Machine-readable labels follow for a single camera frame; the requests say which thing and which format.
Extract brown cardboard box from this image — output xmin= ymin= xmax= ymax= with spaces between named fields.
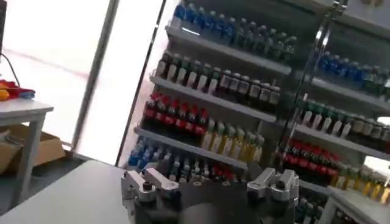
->
xmin=0 ymin=124 xmax=66 ymax=175

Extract small white table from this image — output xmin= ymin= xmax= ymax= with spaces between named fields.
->
xmin=317 ymin=185 xmax=390 ymax=224

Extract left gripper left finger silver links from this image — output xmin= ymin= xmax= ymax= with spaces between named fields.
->
xmin=121 ymin=167 xmax=180 ymax=203

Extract shelf unit with drink bottles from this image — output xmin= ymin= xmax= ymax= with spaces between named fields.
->
xmin=274 ymin=0 xmax=390 ymax=224
xmin=125 ymin=0 xmax=308 ymax=185

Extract white side table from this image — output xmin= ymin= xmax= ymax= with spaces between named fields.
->
xmin=0 ymin=97 xmax=55 ymax=211

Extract thin black cable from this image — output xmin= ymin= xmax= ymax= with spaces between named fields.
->
xmin=0 ymin=52 xmax=21 ymax=88

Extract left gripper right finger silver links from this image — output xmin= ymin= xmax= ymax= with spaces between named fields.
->
xmin=246 ymin=167 xmax=300 ymax=202

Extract grey window frame post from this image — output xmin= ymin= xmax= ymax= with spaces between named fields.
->
xmin=70 ymin=0 xmax=121 ymax=153

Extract black monitor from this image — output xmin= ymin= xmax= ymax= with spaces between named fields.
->
xmin=0 ymin=0 xmax=8 ymax=56

